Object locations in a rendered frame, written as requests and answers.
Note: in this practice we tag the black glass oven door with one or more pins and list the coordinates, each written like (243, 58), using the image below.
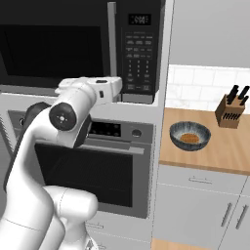
(107, 175)

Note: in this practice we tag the white drawer front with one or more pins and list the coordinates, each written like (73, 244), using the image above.
(127, 244)
(127, 226)

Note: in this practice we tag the round steel oven knob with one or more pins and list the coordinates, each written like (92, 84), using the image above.
(136, 133)

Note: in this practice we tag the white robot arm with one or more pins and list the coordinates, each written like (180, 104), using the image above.
(29, 182)

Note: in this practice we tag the brown waffle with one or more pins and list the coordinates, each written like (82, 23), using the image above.
(189, 138)

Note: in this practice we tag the blue-grey bowl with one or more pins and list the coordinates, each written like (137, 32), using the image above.
(201, 130)

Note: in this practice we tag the wooden knife block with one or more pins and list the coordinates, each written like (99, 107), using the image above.
(228, 114)

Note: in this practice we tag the steel built-in oven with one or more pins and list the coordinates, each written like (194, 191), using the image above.
(143, 175)

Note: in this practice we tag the grey drawer front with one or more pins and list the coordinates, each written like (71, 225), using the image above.
(246, 187)
(175, 177)

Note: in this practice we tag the black microwave door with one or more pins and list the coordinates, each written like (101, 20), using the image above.
(52, 42)

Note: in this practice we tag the black microwave oven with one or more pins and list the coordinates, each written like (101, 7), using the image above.
(140, 49)

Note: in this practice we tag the grey cupboard door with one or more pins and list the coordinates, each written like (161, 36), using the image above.
(239, 239)
(188, 215)

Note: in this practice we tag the white tall appliance cabinet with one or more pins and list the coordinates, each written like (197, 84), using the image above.
(162, 136)

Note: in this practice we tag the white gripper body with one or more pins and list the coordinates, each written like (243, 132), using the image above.
(116, 87)

